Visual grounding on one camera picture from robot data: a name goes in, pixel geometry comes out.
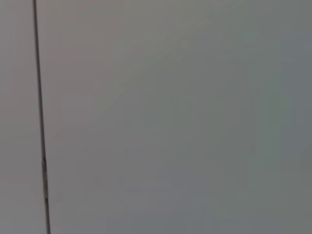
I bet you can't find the thin black vertical pole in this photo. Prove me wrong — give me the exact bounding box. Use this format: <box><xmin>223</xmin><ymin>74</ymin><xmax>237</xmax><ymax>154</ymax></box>
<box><xmin>32</xmin><ymin>0</ymin><xmax>52</xmax><ymax>234</ymax></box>

